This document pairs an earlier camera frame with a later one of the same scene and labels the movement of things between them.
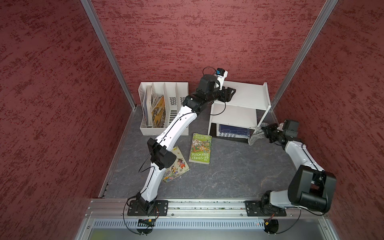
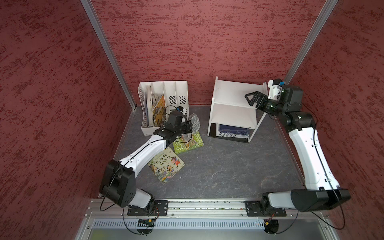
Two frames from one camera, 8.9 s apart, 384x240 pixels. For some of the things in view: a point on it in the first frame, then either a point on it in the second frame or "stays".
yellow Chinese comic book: [159, 114] stays
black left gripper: [226, 94] -> [188, 125]
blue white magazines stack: [147, 97] stays
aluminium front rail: [117, 209] stays
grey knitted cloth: [257, 134] -> [195, 122]
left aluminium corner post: [96, 22] stays
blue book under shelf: [231, 130] stays
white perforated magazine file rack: [159, 102] stays
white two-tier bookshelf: [248, 106] stays
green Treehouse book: [200, 149] -> [195, 142]
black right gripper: [266, 130] -> [254, 98]
